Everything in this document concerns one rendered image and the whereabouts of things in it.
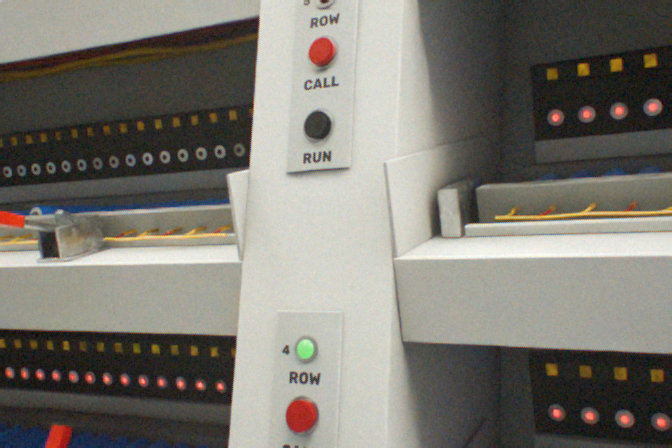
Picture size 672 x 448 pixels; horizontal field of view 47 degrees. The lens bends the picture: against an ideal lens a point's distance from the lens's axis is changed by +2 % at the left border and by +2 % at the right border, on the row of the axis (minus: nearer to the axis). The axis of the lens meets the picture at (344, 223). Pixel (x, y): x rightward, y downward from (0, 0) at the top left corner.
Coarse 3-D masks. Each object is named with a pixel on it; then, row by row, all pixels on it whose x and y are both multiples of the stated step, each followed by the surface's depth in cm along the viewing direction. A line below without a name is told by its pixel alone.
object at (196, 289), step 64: (0, 192) 79; (64, 192) 75; (128, 192) 71; (0, 256) 57; (128, 256) 50; (192, 256) 47; (0, 320) 53; (64, 320) 50; (128, 320) 48; (192, 320) 46
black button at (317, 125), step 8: (320, 112) 42; (312, 120) 42; (320, 120) 42; (328, 120) 42; (304, 128) 42; (312, 128) 42; (320, 128) 42; (328, 128) 41; (312, 136) 42; (320, 136) 42
